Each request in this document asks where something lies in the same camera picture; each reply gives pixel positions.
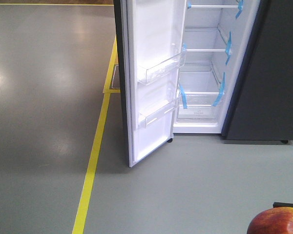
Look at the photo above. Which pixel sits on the lower clear door bin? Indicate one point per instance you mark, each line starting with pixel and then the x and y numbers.
pixel 151 112

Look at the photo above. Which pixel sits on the grey fridge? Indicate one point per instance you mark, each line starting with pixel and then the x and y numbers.
pixel 258 101

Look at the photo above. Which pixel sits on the blue tape on drawer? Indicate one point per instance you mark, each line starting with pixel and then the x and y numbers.
pixel 183 97

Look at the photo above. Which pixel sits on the middle clear door bin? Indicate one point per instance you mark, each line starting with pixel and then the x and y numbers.
pixel 147 76

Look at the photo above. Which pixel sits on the clear door bin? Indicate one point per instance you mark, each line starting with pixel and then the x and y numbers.
pixel 147 76
pixel 151 112

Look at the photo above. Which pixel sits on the clear crisper drawer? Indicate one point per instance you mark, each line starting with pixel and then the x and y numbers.
pixel 200 108

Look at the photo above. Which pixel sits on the blue tape strip lower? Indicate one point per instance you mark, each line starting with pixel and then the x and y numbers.
pixel 221 91

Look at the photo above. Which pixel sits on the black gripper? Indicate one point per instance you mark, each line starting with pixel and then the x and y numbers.
pixel 282 204

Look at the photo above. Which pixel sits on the red yellow apple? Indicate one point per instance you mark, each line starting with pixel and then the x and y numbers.
pixel 272 221

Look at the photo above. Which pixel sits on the blue tape strip middle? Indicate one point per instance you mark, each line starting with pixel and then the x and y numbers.
pixel 228 48

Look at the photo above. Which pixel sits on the blue tape strip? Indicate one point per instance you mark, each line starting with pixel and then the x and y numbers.
pixel 240 6
pixel 221 91
pixel 228 48

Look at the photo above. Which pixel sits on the fridge door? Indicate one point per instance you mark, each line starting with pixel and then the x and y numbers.
pixel 147 33

